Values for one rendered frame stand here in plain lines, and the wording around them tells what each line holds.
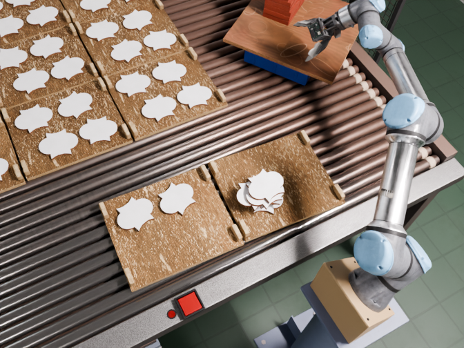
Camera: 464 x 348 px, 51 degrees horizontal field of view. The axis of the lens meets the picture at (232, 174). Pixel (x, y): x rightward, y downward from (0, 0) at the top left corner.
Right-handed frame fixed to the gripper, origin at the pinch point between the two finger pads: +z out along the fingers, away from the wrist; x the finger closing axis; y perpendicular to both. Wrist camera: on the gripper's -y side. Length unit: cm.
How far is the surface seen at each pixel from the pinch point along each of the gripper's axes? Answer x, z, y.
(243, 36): -14.4, 24.4, -1.2
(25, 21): -54, 101, 47
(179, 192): 42, 40, 48
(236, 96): 9.1, 32.8, 5.5
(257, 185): 48, 16, 35
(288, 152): 39.3, 14.3, 10.2
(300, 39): -6.1, 7.2, -16.9
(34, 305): 63, 69, 97
